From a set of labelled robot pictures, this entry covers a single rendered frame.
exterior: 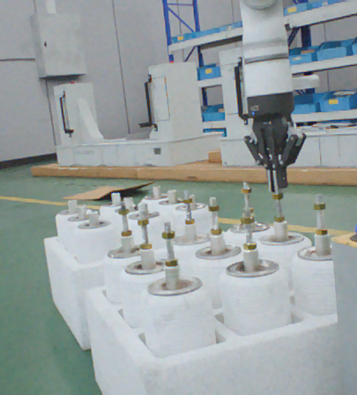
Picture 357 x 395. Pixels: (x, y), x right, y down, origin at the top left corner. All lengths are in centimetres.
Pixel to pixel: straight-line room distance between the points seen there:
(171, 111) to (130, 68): 437
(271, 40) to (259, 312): 41
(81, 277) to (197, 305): 52
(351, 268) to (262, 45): 39
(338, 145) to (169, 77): 148
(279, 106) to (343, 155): 221
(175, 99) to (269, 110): 323
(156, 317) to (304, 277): 23
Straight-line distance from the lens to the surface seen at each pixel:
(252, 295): 79
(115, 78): 825
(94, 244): 126
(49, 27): 759
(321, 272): 84
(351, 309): 72
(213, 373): 76
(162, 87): 413
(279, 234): 97
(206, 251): 94
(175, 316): 75
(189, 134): 421
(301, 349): 81
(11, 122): 741
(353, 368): 75
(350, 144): 308
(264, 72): 92
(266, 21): 95
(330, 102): 632
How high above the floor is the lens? 49
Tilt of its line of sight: 9 degrees down
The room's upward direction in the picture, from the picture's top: 7 degrees counter-clockwise
